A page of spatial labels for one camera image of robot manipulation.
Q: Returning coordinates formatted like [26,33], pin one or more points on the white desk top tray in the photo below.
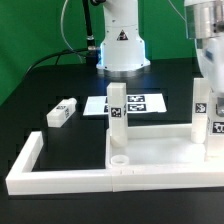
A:
[159,144]

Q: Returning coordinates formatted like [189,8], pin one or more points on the AprilTag marker sheet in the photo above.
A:
[140,103]

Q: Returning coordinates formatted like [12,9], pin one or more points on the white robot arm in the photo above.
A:
[123,50]

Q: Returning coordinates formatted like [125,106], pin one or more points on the white U-shaped frame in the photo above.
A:
[23,180]

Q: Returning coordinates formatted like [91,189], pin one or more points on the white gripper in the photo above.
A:
[210,56]

